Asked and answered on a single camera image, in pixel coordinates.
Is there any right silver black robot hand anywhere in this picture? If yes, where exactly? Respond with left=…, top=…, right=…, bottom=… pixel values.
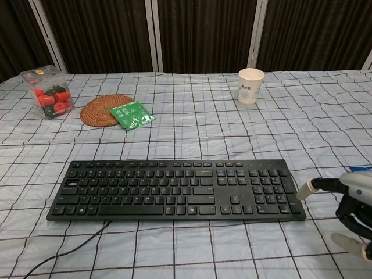
left=296, top=170, right=372, bottom=261

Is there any black computer keyboard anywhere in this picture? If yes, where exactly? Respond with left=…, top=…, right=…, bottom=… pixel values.
left=46, top=159, right=307, bottom=223

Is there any white paper cup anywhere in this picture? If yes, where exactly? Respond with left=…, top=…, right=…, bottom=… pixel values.
left=238, top=68, right=266, bottom=105

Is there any black curtain panel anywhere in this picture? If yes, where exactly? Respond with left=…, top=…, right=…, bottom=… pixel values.
left=0, top=0, right=37, bottom=84
left=156, top=0, right=259, bottom=73
left=39, top=0, right=156, bottom=73
left=257, top=0, right=372, bottom=72

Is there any green tea packet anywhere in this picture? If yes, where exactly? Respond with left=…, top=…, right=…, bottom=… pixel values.
left=109, top=100, right=157, bottom=131

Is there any round woven brown coaster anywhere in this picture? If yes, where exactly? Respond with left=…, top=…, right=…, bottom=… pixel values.
left=80, top=94, right=137, bottom=128

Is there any clear box of red caps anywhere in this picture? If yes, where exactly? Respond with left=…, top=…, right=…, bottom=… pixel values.
left=20, top=64, right=76, bottom=119

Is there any white screen frame post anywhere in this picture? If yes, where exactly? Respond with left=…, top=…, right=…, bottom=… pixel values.
left=144, top=0, right=165, bottom=73
left=360, top=43, right=372, bottom=70
left=247, top=0, right=269, bottom=69
left=28, top=0, right=68, bottom=73

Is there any black keyboard cable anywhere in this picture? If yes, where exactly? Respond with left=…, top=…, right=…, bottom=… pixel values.
left=24, top=220, right=113, bottom=279

